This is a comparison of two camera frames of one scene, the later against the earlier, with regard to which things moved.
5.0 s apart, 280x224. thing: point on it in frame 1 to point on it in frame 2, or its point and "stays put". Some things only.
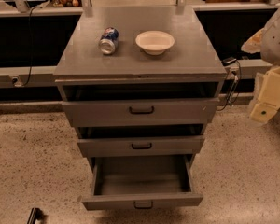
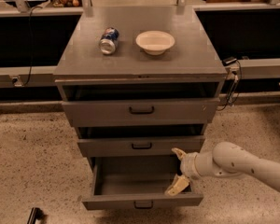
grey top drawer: [141, 105] stays put
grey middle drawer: [141, 140] stays put
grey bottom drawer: [142, 182] stays put
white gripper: [276, 42] to [189, 165]
